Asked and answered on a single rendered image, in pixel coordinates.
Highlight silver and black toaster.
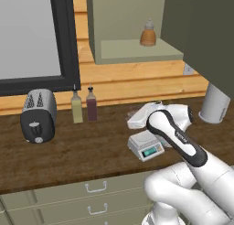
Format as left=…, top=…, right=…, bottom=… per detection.
left=19, top=88, right=59, bottom=145

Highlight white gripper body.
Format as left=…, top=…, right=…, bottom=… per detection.
left=126, top=102, right=165, bottom=130

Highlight white wall outlet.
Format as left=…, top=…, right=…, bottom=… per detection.
left=183, top=63, right=196, bottom=77

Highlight olive green cabinet door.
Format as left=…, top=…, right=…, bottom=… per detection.
left=160, top=0, right=234, bottom=101

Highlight dark red vinegar bottle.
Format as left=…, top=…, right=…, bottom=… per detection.
left=85, top=83, right=99, bottom=123

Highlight black framed window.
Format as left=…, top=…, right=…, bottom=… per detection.
left=0, top=0, right=82, bottom=97

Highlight yellow oil bottle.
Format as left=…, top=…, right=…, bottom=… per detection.
left=70, top=84, right=84, bottom=124

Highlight orange jam jar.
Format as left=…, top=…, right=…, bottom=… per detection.
left=139, top=17, right=157, bottom=48

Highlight olive green base cupboard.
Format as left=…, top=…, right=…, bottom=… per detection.
left=0, top=190, right=40, bottom=225

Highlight olive green wall cabinet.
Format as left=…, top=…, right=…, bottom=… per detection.
left=86, top=0, right=197, bottom=66

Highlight silver drawer handle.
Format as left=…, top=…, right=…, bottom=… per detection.
left=84, top=180, right=109, bottom=194
left=87, top=202, right=109, bottom=216

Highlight white paper towel roll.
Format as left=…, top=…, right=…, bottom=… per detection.
left=198, top=81, right=231, bottom=124

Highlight white digital scale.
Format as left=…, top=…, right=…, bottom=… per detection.
left=127, top=130, right=167, bottom=163

